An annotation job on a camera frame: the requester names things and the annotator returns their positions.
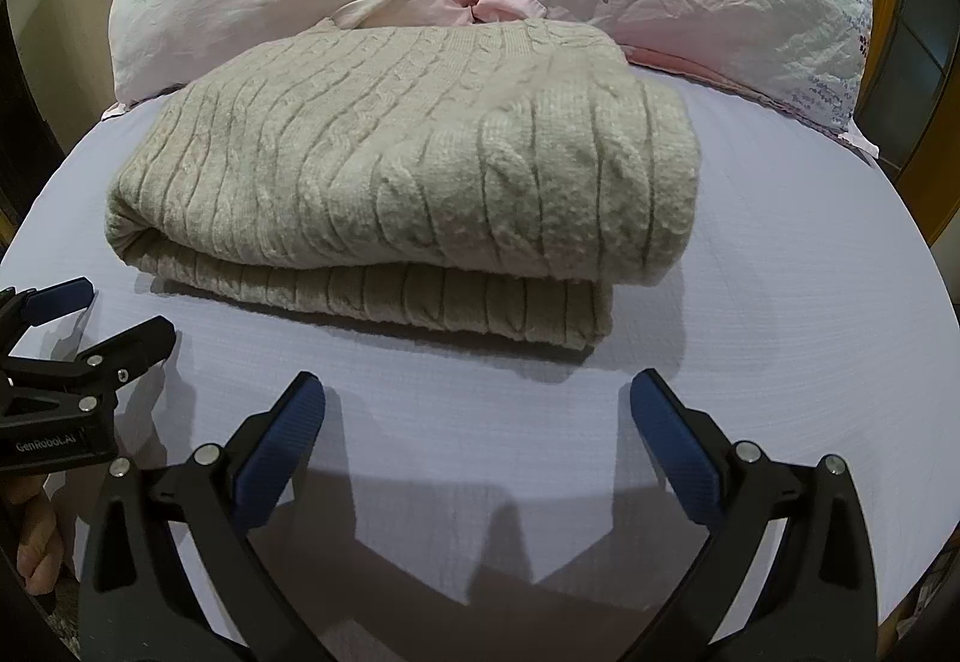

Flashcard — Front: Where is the person's left hand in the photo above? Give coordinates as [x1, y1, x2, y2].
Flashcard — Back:
[0, 471, 65, 593]

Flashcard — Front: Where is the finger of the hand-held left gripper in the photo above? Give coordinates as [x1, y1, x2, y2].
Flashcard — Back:
[0, 315, 178, 413]
[0, 278, 98, 356]

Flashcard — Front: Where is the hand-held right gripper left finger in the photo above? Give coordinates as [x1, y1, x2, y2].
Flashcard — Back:
[79, 371, 335, 662]

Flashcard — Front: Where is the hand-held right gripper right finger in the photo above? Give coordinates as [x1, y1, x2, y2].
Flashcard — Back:
[626, 368, 878, 662]

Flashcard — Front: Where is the lavender bed sheet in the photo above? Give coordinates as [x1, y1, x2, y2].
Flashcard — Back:
[0, 62, 960, 662]

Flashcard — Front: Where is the wooden bed frame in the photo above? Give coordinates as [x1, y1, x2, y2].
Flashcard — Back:
[877, 0, 960, 247]

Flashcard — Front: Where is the beige cable-knit sweater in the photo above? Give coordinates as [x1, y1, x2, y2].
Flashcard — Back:
[105, 17, 702, 354]

